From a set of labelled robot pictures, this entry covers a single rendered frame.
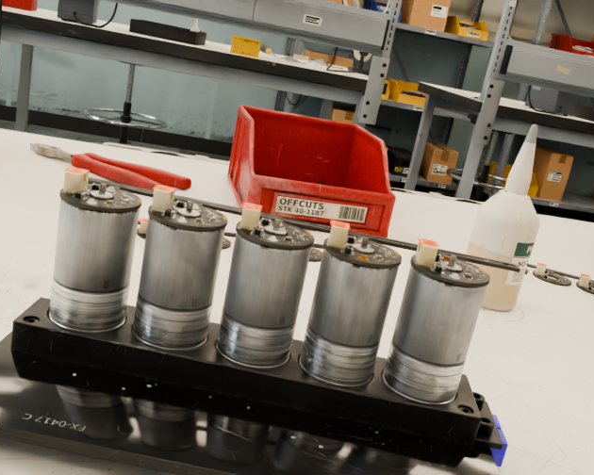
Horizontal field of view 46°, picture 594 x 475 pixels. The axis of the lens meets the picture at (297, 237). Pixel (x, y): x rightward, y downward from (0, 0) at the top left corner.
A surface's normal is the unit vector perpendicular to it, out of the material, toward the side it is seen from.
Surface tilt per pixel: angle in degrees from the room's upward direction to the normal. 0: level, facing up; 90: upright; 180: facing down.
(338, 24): 90
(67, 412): 0
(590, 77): 90
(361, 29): 90
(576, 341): 0
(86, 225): 90
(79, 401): 0
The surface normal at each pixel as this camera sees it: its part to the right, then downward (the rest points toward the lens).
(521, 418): 0.19, -0.94
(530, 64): 0.15, 0.31
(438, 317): -0.19, 0.25
